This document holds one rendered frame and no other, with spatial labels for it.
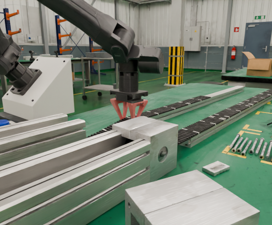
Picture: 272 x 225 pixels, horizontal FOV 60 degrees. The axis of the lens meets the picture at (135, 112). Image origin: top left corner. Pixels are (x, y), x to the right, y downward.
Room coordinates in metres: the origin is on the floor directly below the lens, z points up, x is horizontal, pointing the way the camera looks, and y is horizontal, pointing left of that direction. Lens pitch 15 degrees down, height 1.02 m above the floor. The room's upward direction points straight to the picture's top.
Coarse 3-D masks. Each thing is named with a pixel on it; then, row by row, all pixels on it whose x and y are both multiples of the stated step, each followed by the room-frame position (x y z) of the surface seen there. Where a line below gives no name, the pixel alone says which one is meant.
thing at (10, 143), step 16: (0, 128) 0.46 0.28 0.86; (16, 128) 0.47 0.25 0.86; (32, 128) 0.50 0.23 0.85; (48, 128) 0.46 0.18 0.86; (64, 128) 0.47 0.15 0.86; (80, 128) 0.50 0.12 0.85; (0, 144) 0.38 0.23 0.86; (16, 144) 0.40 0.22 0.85; (32, 144) 0.43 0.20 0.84; (48, 144) 0.45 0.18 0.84; (64, 144) 0.47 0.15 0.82; (0, 160) 0.38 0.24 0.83; (16, 160) 0.40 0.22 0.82
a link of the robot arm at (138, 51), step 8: (112, 48) 0.61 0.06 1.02; (120, 48) 0.61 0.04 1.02; (136, 48) 0.66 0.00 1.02; (144, 48) 0.65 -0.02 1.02; (152, 48) 0.65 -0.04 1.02; (120, 56) 0.63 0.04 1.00; (128, 56) 0.64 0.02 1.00; (136, 56) 0.64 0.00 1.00; (144, 56) 0.63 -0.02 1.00; (152, 56) 0.63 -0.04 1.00; (160, 56) 0.65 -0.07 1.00; (144, 64) 0.65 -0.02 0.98; (152, 64) 0.64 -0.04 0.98; (160, 64) 0.65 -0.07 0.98; (144, 72) 0.66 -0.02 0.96; (152, 72) 0.65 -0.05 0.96; (160, 72) 0.65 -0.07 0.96
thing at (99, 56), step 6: (90, 54) 4.82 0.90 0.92; (96, 54) 4.65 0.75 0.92; (102, 54) 4.60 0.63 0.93; (108, 54) 4.73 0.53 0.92; (84, 84) 4.85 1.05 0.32; (102, 84) 5.25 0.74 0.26; (114, 84) 4.64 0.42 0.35; (84, 90) 4.84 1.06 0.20; (96, 90) 4.65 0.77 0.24; (102, 90) 4.57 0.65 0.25; (108, 90) 4.50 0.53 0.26; (84, 96) 4.83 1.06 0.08
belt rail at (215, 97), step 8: (232, 88) 1.31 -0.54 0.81; (240, 88) 1.35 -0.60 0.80; (216, 96) 1.11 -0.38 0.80; (224, 96) 1.18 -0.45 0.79; (192, 104) 0.94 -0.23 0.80; (200, 104) 0.99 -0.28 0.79; (168, 112) 0.81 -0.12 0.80; (176, 112) 0.86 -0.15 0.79; (184, 112) 0.90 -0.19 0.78; (160, 120) 0.78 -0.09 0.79
